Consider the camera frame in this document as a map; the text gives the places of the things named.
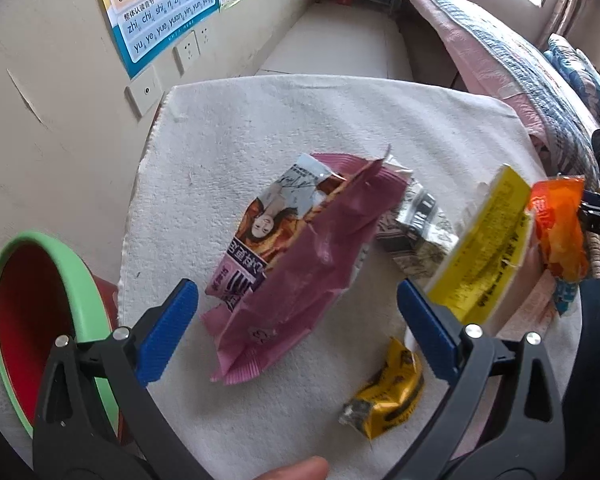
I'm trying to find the white pink snack box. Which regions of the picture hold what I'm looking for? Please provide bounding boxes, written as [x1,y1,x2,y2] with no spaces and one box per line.
[490,245,556,333]

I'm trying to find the bed with plaid quilt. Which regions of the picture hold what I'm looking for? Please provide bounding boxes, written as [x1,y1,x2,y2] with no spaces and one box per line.
[400,0,600,196]

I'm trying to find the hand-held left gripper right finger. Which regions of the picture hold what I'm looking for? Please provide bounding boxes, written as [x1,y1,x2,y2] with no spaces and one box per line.
[380,279,566,480]

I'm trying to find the person's left hand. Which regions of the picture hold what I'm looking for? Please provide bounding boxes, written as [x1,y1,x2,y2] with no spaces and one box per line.
[257,456,330,480]

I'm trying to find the red bin with green rim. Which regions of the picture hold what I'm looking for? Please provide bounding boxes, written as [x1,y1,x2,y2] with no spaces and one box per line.
[0,230,123,448]

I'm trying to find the blue letter wall poster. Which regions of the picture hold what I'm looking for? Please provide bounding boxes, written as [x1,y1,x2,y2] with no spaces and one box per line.
[90,0,221,79]

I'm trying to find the blue floral pillow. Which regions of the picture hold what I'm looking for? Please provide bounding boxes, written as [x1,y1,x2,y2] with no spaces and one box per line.
[542,34,600,121]

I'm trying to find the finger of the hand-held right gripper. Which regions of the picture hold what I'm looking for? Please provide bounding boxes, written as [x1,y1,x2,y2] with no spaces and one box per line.
[579,188,600,221]

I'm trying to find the white table cloth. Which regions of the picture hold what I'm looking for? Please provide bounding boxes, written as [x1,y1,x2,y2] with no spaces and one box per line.
[115,74,583,480]

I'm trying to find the white wall plate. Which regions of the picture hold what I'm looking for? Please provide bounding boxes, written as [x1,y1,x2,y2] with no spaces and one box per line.
[125,65,163,120]

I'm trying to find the purple snack bag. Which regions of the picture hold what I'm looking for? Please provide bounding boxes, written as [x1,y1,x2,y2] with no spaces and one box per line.
[200,145,411,386]

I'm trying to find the yellow silver wrapper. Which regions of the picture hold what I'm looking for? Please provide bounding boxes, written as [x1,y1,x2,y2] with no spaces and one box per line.
[337,337,426,442]

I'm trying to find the white black floral pouch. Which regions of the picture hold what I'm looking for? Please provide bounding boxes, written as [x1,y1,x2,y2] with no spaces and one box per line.
[375,180,461,278]

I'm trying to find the yellow cardboard box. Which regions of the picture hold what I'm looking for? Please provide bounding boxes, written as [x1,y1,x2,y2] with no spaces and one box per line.
[425,164,536,323]

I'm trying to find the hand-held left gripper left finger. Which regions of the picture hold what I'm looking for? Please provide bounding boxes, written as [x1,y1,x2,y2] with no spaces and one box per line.
[32,279,213,480]

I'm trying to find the orange snack bag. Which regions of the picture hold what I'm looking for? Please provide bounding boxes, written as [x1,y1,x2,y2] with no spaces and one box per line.
[527,175,588,317]

